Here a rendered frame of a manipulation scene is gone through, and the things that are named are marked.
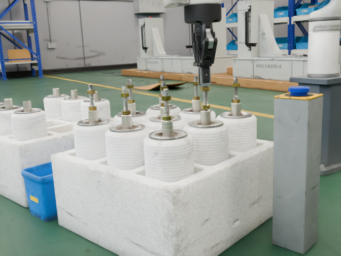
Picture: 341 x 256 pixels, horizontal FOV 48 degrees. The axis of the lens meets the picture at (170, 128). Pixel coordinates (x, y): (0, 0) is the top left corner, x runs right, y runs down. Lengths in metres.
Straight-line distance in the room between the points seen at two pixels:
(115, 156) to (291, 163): 0.35
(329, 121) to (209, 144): 0.58
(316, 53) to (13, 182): 0.97
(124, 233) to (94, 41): 6.87
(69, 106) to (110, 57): 6.34
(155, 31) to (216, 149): 4.84
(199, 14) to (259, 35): 3.08
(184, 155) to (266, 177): 0.27
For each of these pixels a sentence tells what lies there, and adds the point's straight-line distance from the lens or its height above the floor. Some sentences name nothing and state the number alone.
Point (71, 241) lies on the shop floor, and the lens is 0.93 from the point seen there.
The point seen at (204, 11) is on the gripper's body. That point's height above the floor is 0.48.
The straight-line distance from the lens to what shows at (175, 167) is 0.70.
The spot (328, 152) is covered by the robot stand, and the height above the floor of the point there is 0.07.
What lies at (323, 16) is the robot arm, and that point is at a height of 0.48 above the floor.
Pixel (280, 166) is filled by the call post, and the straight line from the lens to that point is 0.80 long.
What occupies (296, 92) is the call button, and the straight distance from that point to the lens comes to 0.77.
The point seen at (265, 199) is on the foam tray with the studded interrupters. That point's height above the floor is 0.06.
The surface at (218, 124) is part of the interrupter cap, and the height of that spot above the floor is 0.25.
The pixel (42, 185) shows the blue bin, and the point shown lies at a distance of 1.00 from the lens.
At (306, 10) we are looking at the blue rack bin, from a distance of 6.74.
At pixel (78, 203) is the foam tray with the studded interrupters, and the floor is 0.08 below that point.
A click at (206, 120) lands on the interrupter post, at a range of 0.81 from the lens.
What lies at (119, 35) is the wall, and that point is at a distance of 7.76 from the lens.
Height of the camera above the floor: 0.42
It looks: 12 degrees down
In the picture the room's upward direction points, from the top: 3 degrees counter-clockwise
